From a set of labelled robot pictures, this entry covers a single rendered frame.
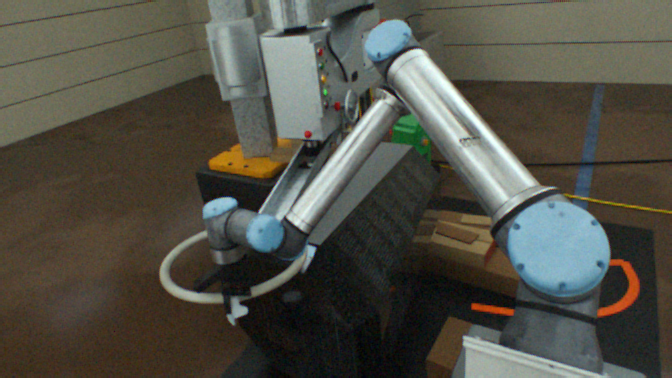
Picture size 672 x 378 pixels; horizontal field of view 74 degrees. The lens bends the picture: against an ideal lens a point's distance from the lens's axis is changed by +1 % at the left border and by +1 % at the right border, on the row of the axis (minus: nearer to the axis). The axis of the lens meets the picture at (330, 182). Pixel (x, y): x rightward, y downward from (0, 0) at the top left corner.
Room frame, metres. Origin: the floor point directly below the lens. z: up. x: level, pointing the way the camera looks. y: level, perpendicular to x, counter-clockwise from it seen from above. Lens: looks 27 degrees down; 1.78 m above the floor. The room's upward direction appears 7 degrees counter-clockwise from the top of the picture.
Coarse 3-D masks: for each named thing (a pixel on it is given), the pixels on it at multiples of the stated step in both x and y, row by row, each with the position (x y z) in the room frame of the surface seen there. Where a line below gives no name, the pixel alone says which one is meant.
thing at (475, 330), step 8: (472, 328) 0.87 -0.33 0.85; (480, 328) 0.87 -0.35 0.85; (472, 336) 0.85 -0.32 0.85; (480, 336) 0.84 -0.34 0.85; (488, 336) 0.84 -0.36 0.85; (496, 336) 0.84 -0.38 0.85; (464, 352) 0.80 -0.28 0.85; (464, 360) 0.77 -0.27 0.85; (456, 368) 0.76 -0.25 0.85; (464, 368) 0.75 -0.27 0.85; (608, 368) 0.70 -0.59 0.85; (616, 368) 0.70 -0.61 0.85; (624, 368) 0.70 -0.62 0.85; (456, 376) 0.73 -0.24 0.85; (464, 376) 0.73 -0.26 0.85; (616, 376) 0.68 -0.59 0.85; (624, 376) 0.68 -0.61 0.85; (632, 376) 0.67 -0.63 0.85; (640, 376) 0.67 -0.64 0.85
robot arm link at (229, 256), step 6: (240, 246) 1.01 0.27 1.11; (216, 252) 0.99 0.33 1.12; (222, 252) 0.99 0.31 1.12; (228, 252) 0.99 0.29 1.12; (234, 252) 0.99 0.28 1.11; (240, 252) 1.01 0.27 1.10; (216, 258) 0.99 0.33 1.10; (222, 258) 0.99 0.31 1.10; (228, 258) 0.99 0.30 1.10; (234, 258) 0.99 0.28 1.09; (240, 258) 1.00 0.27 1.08
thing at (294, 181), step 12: (336, 132) 1.92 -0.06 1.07; (324, 144) 1.82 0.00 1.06; (300, 156) 1.82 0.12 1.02; (324, 156) 1.79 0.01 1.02; (288, 168) 1.72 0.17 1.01; (300, 168) 1.76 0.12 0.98; (312, 168) 1.68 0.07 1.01; (288, 180) 1.70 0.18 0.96; (300, 180) 1.69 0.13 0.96; (312, 180) 1.66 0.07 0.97; (276, 192) 1.61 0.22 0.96; (288, 192) 1.63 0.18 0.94; (300, 192) 1.56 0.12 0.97; (264, 204) 1.54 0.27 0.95; (276, 204) 1.58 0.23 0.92; (288, 204) 1.56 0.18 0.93; (276, 216) 1.51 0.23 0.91
